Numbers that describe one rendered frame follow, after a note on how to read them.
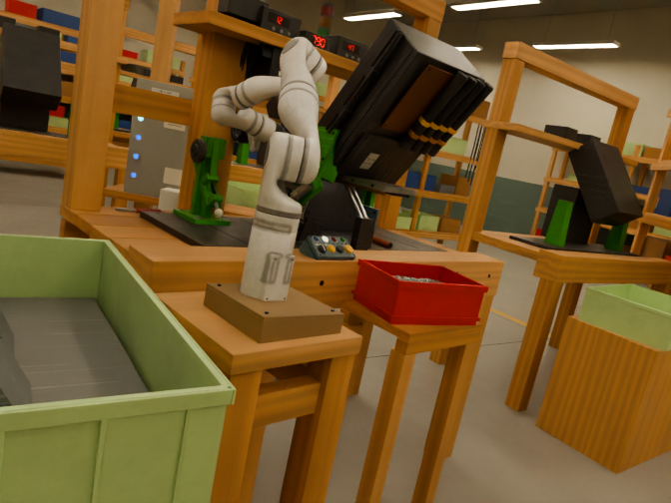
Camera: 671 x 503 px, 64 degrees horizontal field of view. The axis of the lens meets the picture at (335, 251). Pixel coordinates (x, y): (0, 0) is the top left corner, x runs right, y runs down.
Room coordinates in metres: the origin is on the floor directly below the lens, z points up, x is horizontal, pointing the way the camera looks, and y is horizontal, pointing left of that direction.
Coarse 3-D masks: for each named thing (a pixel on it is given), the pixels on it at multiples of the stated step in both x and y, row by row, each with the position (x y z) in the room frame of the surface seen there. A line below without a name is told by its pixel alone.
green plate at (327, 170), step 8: (320, 128) 1.84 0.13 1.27; (320, 136) 1.82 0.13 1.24; (328, 136) 1.79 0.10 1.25; (336, 136) 1.77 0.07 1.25; (320, 144) 1.80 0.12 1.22; (328, 144) 1.78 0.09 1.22; (328, 152) 1.76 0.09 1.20; (328, 160) 1.76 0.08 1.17; (320, 168) 1.76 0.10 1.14; (328, 168) 1.78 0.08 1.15; (320, 176) 1.75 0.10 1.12; (328, 176) 1.79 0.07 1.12; (296, 184) 1.80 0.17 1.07
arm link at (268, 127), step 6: (264, 120) 1.67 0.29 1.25; (270, 120) 1.69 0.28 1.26; (264, 126) 1.67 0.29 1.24; (270, 126) 1.68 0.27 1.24; (276, 126) 1.70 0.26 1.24; (258, 132) 1.67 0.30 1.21; (264, 132) 1.67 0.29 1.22; (270, 132) 1.68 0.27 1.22; (252, 138) 1.73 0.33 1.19; (258, 138) 1.69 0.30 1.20; (264, 138) 1.69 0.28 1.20; (252, 144) 1.71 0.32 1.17; (258, 144) 1.72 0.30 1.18; (252, 150) 1.71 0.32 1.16; (258, 150) 1.71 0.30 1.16
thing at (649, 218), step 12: (660, 156) 4.94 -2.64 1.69; (660, 168) 4.73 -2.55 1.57; (660, 180) 4.88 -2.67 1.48; (648, 192) 4.96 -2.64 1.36; (648, 204) 4.89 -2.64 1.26; (660, 204) 4.75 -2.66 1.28; (648, 216) 4.65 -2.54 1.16; (660, 216) 4.52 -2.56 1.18; (636, 240) 4.89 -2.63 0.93; (648, 240) 4.85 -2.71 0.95; (660, 240) 4.56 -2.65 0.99; (636, 252) 4.89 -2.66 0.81; (648, 252) 4.73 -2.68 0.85; (660, 252) 4.42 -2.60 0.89
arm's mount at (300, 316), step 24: (216, 288) 1.04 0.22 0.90; (216, 312) 1.03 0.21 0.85; (240, 312) 0.97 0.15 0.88; (264, 312) 0.95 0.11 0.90; (288, 312) 0.98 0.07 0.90; (312, 312) 1.02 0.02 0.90; (336, 312) 1.06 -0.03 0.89; (264, 336) 0.93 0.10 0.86; (288, 336) 0.97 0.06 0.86; (312, 336) 1.01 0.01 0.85
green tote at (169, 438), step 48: (0, 240) 0.90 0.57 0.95; (48, 240) 0.95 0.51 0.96; (96, 240) 1.00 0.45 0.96; (0, 288) 0.91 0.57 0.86; (48, 288) 0.95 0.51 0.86; (96, 288) 1.00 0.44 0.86; (144, 288) 0.77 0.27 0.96; (144, 336) 0.74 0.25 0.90; (192, 384) 0.58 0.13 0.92; (0, 432) 0.40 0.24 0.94; (48, 432) 0.42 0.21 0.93; (96, 432) 0.45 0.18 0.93; (144, 432) 0.47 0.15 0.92; (192, 432) 0.50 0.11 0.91; (0, 480) 0.40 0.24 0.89; (48, 480) 0.42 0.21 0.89; (96, 480) 0.44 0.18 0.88; (144, 480) 0.48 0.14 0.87; (192, 480) 0.51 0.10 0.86
